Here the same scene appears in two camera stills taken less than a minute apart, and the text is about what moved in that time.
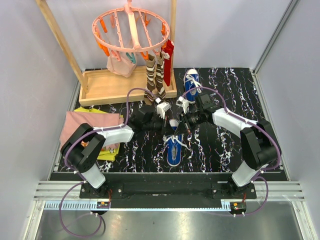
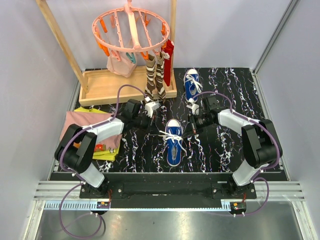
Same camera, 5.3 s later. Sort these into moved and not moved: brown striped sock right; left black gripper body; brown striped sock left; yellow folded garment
Moved: left black gripper body
Not moved: yellow folded garment; brown striped sock right; brown striped sock left
